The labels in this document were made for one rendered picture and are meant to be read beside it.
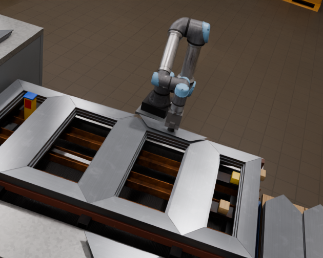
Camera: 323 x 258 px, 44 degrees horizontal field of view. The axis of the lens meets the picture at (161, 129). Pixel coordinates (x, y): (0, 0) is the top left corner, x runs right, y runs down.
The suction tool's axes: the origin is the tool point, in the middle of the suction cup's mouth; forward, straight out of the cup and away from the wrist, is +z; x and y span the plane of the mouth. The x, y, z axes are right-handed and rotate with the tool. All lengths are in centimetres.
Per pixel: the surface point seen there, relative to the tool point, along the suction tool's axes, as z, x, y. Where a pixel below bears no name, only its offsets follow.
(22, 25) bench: -18, 40, -114
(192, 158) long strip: 0.2, -18.3, 16.5
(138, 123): 0.2, -1.6, -19.6
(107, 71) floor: 87, 189, -92
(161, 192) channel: 14.2, -35.9, 5.5
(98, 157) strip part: 0, -40, -31
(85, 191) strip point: 0, -64, -29
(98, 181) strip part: 0, -55, -25
